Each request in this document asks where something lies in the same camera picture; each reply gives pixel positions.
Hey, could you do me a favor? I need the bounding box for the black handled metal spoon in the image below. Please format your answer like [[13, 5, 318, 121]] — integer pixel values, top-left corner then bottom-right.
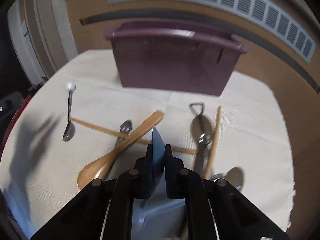
[[211, 167, 244, 191]]

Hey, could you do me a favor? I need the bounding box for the brown wooden spoon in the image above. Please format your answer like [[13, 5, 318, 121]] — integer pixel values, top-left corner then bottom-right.
[[77, 110, 164, 189]]

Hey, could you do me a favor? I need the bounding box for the wooden chopstick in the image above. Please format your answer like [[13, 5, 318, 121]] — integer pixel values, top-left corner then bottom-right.
[[204, 105, 222, 180], [67, 115, 198, 155]]

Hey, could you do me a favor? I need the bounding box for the shovel handle metal spoon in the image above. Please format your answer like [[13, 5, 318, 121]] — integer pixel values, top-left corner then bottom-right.
[[189, 102, 213, 178]]

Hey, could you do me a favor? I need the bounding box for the small white-tipped metal spoon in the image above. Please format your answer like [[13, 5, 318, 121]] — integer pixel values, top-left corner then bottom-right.
[[62, 81, 76, 142]]

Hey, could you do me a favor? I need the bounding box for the cream tablecloth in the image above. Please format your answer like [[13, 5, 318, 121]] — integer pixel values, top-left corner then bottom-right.
[[1, 50, 295, 239]]

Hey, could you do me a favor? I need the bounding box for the purple plastic utensil caddy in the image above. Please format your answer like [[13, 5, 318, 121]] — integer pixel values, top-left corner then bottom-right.
[[105, 21, 247, 96]]

